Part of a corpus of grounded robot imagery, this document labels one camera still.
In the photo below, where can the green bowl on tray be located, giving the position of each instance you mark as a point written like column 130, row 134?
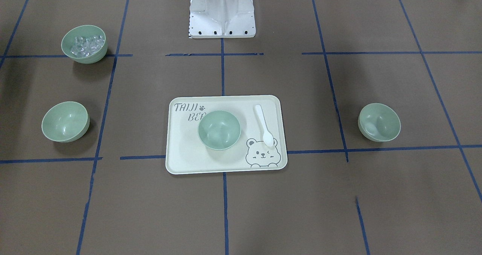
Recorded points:
column 219, row 130

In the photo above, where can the white plastic spoon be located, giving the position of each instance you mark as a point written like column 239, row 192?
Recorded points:
column 266, row 135

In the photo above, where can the cream bear tray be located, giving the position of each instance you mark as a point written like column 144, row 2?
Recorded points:
column 186, row 154

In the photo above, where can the green bowl with ice cubes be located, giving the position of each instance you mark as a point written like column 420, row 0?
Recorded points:
column 85, row 44

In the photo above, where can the white camera post base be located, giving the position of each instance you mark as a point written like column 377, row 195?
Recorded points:
column 221, row 19

